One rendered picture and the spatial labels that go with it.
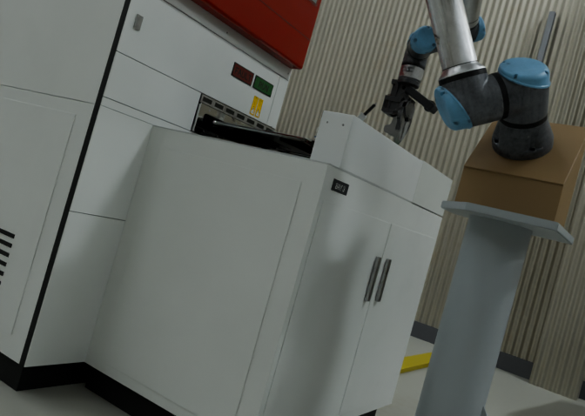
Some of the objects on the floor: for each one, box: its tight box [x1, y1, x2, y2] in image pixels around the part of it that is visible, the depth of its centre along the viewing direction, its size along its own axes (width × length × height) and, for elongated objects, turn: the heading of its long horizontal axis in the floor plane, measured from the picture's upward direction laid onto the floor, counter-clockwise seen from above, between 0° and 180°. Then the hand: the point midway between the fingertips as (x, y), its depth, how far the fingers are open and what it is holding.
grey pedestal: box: [414, 201, 575, 416], centre depth 146 cm, size 51×44×82 cm
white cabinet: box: [84, 126, 442, 416], centre depth 198 cm, size 64×96×82 cm, turn 52°
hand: (398, 143), depth 184 cm, fingers closed
